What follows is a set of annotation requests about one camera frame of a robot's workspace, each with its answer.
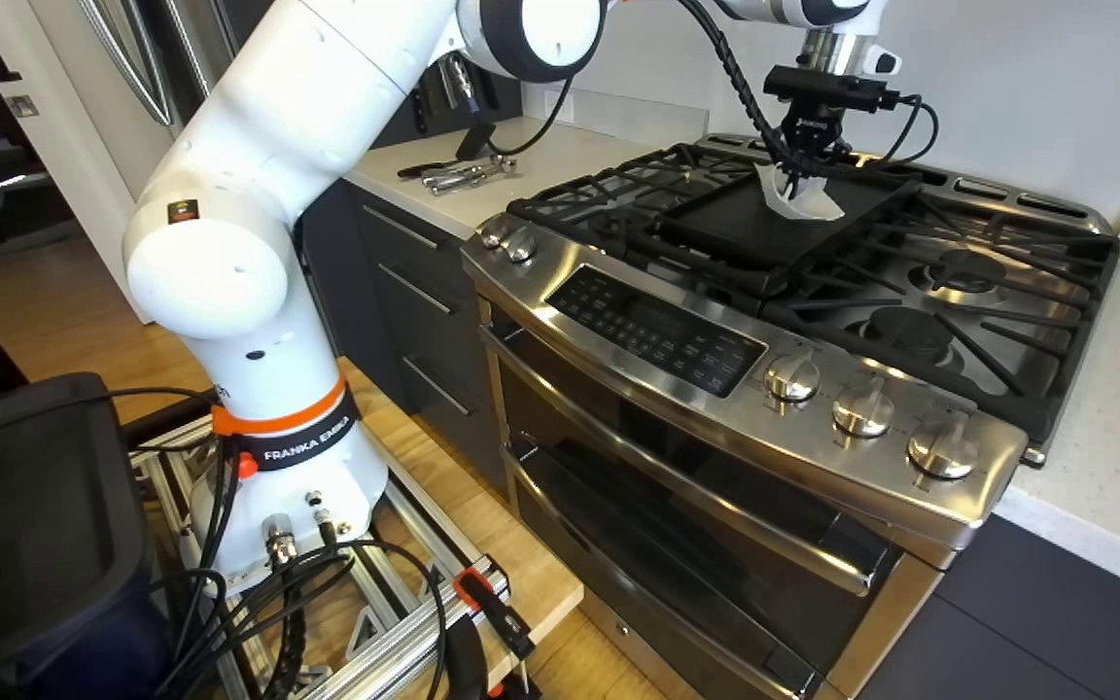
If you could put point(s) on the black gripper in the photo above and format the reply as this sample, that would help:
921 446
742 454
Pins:
822 133

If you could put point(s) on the white cloth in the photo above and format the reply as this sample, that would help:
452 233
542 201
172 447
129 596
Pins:
803 201

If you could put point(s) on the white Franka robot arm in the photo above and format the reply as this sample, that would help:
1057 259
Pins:
289 141

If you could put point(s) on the black griddle tray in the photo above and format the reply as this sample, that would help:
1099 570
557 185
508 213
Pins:
739 227

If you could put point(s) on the silver stove knob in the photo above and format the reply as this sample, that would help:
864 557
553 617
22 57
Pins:
492 237
789 378
942 454
860 412
518 249

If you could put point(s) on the stainless steel gas range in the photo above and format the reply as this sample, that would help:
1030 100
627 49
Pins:
718 429

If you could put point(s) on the black spatula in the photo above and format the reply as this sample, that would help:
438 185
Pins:
472 141

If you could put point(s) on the dark grey drawer cabinet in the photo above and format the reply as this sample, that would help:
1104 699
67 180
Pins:
408 325

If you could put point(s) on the black plastic bin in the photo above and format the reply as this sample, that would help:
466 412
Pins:
29 547

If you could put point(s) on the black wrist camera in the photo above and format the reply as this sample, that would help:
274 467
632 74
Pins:
833 85

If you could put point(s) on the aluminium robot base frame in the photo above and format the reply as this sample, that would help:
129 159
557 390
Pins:
377 634

